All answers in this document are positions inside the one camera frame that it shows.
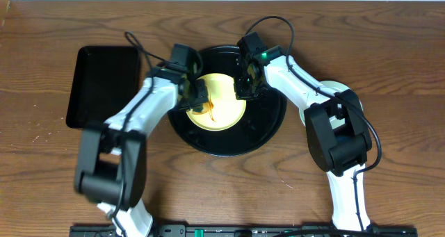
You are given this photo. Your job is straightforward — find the yellow plate with sauce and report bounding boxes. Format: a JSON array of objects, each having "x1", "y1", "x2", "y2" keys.
[{"x1": 186, "y1": 73, "x2": 246, "y2": 131}]

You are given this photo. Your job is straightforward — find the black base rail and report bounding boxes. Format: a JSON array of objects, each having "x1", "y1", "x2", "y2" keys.
[{"x1": 68, "y1": 224, "x2": 418, "y2": 237}]

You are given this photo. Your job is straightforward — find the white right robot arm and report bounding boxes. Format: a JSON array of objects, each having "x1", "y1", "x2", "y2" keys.
[{"x1": 235, "y1": 53, "x2": 372, "y2": 231}]

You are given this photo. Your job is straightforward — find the yellow green scrub sponge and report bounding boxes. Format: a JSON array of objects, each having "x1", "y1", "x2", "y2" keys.
[{"x1": 201, "y1": 101, "x2": 213, "y2": 114}]

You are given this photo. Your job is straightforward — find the black round tray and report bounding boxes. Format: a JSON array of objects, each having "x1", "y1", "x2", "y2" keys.
[{"x1": 168, "y1": 45, "x2": 287, "y2": 156}]

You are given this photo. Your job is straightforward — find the black rectangular tray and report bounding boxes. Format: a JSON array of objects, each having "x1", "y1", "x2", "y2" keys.
[{"x1": 65, "y1": 46, "x2": 140, "y2": 129}]

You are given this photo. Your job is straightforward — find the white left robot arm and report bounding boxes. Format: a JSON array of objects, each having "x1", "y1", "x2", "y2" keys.
[{"x1": 74, "y1": 67, "x2": 209, "y2": 236}]

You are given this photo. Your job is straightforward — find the mint plate back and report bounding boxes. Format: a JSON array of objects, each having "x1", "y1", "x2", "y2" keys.
[{"x1": 299, "y1": 81, "x2": 350, "y2": 129}]

